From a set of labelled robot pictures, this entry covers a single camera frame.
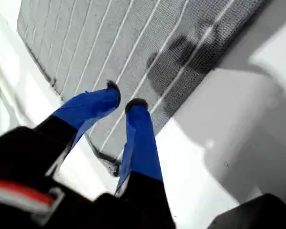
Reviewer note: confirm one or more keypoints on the grey striped towel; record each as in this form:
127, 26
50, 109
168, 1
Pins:
97, 47

